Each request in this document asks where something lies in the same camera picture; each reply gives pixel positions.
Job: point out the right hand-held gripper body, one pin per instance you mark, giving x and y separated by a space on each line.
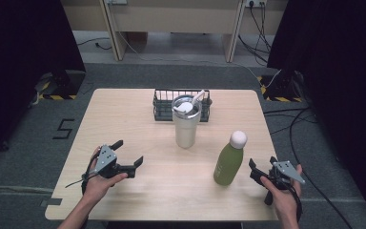
284 173

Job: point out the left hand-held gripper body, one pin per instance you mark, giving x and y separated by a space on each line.
105 159

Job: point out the green bottle with white cap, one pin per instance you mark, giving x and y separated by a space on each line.
229 162

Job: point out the white tumbler with straw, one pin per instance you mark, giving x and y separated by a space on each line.
187 124

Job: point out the person's right hand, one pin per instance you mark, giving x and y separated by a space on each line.
282 200

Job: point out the person's left hand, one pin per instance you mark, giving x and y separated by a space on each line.
100 186

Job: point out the stand base with hazard tape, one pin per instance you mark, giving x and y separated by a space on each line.
66 86
279 90

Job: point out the grey tape strip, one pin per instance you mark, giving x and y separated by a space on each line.
51 202

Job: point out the black curtain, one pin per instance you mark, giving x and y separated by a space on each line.
340 79
19 63

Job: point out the beige desk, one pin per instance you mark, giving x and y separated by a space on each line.
171 16

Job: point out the white wall socket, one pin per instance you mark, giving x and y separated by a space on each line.
255 3

